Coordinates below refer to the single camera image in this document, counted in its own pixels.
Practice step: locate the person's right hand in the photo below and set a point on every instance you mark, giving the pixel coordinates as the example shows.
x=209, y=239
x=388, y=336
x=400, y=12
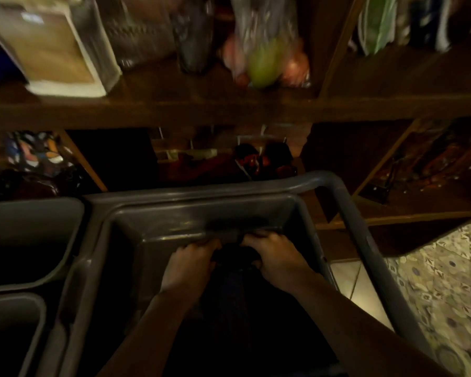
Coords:
x=282, y=259

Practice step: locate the person's left hand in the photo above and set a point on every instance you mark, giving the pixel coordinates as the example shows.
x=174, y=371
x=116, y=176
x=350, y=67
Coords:
x=186, y=270

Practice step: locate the person's left thumb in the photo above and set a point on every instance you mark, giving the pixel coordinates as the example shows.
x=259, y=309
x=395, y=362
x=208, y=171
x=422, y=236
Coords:
x=211, y=268

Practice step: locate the person's right thumb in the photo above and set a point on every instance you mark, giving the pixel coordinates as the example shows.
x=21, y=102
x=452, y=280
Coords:
x=258, y=263

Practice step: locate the black cloth garment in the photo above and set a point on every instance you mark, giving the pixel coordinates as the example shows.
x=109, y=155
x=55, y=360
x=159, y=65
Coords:
x=235, y=302

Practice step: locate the person's right forearm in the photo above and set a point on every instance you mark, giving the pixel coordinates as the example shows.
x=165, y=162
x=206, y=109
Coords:
x=349, y=329

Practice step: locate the person's left forearm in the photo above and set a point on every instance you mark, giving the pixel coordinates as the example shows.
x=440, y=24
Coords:
x=157, y=333

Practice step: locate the large gray plastic tub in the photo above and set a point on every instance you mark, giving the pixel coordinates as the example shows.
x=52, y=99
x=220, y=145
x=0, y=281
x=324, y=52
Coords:
x=141, y=231

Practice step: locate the dark wooden shelf unit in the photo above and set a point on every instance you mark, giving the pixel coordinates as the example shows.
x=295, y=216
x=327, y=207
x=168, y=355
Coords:
x=219, y=105

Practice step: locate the gray plastic bin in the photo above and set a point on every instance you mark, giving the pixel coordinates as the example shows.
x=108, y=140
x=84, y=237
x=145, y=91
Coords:
x=8, y=333
x=27, y=239

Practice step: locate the green fruit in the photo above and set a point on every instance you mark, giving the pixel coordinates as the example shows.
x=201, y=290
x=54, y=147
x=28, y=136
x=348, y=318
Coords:
x=265, y=64

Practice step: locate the colourful patterned cloth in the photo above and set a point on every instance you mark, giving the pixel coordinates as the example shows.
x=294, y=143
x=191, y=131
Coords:
x=35, y=153

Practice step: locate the clear plastic bag of fruit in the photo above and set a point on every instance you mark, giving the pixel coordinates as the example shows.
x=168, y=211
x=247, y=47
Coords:
x=265, y=39

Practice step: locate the dark glass jar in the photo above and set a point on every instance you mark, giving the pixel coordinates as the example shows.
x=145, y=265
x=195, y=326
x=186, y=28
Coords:
x=194, y=35

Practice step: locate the metal box grater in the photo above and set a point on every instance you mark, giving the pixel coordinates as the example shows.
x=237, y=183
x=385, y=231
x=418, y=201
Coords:
x=137, y=31

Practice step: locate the green and white bag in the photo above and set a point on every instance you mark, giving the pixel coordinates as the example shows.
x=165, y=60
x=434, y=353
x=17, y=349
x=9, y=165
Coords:
x=376, y=23

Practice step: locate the white framed wooden box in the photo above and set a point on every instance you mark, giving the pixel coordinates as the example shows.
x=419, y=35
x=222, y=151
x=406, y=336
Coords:
x=51, y=50

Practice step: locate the dark blue bottle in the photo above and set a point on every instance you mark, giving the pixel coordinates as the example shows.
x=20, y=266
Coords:
x=428, y=19

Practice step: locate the gray cart frame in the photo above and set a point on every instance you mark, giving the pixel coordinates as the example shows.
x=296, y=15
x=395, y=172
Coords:
x=361, y=239

